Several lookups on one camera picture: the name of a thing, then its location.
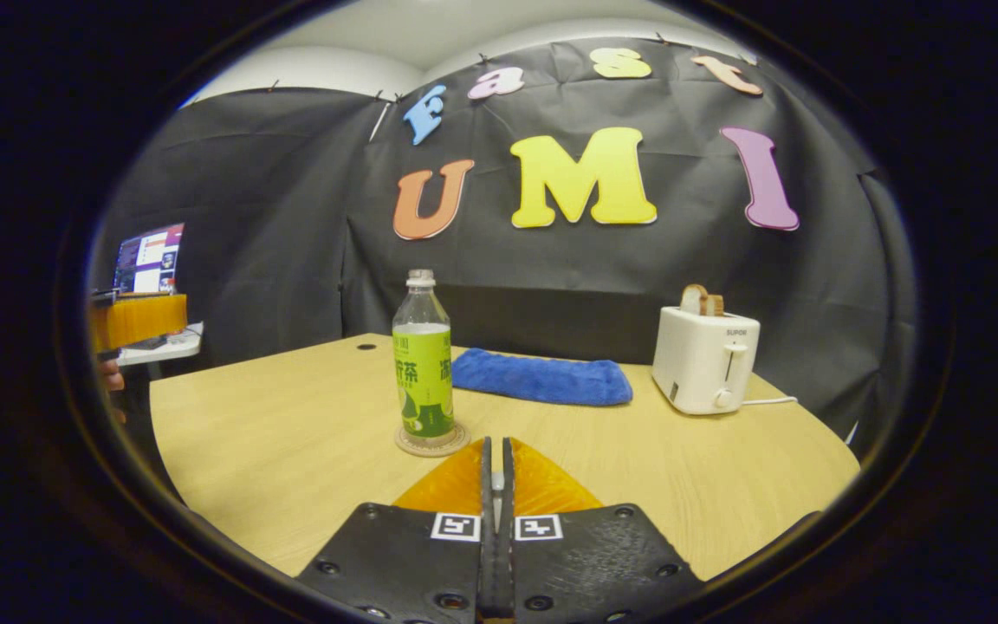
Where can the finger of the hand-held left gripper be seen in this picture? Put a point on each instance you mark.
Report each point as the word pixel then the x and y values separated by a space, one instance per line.
pixel 139 321

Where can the round wooden coaster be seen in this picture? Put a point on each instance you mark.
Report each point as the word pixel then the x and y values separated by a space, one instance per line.
pixel 456 440

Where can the pale toast slice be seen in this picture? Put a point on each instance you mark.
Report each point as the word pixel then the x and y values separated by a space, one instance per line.
pixel 694 301

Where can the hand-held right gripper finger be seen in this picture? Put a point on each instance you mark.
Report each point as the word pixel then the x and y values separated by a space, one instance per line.
pixel 506 563
pixel 488 563

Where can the black backdrop cloth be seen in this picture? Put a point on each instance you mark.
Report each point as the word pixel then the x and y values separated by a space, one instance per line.
pixel 274 217

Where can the brown toast slice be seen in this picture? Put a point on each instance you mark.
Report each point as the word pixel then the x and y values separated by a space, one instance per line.
pixel 715 306

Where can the green label water bottle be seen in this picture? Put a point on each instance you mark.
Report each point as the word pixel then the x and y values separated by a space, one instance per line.
pixel 423 381

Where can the blue folded towel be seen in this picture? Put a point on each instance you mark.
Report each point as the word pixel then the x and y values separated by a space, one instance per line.
pixel 542 379

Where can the white side table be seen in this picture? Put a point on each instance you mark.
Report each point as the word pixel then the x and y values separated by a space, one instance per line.
pixel 170 347

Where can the computer monitor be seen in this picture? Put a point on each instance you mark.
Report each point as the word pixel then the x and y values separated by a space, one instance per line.
pixel 151 258

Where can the black keyboard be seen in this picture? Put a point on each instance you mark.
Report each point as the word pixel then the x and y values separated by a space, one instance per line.
pixel 151 343

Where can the white toaster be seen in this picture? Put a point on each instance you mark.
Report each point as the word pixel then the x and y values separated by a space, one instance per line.
pixel 703 360

